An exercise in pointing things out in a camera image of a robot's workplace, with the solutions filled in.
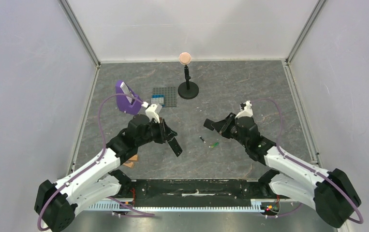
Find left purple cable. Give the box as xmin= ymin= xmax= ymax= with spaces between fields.
xmin=37 ymin=93 xmax=145 ymax=231

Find orange wooden arch block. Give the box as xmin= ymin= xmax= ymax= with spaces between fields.
xmin=123 ymin=162 xmax=135 ymax=168

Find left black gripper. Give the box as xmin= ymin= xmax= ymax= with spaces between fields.
xmin=136 ymin=116 xmax=177 ymax=146

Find black battery cover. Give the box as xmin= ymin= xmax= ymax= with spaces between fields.
xmin=203 ymin=118 xmax=215 ymax=131

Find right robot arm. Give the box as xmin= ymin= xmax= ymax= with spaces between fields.
xmin=204 ymin=113 xmax=362 ymax=228

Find black stand with pink ball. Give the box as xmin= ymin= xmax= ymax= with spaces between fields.
xmin=177 ymin=52 xmax=199 ymax=100

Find grey lego baseplate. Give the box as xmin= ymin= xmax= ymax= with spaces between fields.
xmin=151 ymin=87 xmax=177 ymax=107

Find blue white lego bricks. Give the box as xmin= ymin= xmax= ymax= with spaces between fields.
xmin=151 ymin=94 xmax=164 ymax=107

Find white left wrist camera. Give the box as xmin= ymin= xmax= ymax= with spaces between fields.
xmin=141 ymin=101 xmax=162 ymax=124

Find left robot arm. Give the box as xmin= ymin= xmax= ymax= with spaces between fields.
xmin=34 ymin=114 xmax=182 ymax=232

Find black remote control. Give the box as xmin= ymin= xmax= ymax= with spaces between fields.
xmin=168 ymin=138 xmax=183 ymax=157

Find purple metronome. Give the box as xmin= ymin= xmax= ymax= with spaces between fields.
xmin=115 ymin=80 xmax=142 ymax=115

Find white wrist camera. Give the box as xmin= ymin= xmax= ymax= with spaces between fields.
xmin=235 ymin=101 xmax=253 ymax=118
xmin=141 ymin=101 xmax=162 ymax=124

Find black base frame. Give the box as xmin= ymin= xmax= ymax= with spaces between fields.
xmin=113 ymin=179 xmax=277 ymax=207

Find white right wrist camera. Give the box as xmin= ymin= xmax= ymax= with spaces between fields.
xmin=235 ymin=101 xmax=253 ymax=118

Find white cable duct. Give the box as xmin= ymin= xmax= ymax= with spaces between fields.
xmin=85 ymin=199 xmax=275 ymax=213

